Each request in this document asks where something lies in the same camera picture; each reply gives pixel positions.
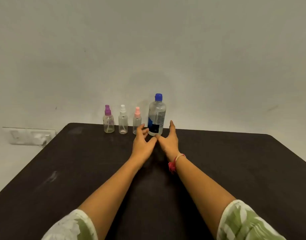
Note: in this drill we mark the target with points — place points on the person's right hand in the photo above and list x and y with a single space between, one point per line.
171 144

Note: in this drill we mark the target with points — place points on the person's left hand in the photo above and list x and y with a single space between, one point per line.
141 147

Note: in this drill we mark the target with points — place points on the small clear bottle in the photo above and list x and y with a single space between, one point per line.
136 123
123 124

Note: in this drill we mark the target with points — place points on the large clear bottle blue label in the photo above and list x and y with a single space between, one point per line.
156 114

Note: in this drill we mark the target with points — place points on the pink spray cap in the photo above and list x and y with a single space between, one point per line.
137 112

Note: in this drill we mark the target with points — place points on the small round bottle purple print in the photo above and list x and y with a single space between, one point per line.
108 124

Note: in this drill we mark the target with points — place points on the white spray cap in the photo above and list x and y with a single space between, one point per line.
122 111

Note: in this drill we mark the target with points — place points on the blue screw cap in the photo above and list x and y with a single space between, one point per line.
158 97

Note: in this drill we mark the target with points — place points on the purple spray cap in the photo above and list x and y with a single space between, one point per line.
107 111

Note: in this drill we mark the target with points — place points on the person's right forearm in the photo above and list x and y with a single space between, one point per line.
200 189

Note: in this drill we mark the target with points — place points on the person's left forearm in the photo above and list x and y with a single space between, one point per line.
110 194

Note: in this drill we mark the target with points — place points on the red thread wristband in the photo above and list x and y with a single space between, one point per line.
172 167

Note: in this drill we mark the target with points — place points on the white plug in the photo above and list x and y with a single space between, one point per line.
40 138

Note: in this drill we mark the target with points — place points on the green floral right sleeve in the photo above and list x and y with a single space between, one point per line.
242 222

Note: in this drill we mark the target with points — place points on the green floral sleeve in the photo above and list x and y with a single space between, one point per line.
242 222
68 227

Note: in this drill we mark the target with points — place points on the green floral left sleeve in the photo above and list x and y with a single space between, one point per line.
68 227

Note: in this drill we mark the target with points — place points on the white wall socket panel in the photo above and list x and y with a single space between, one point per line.
20 136

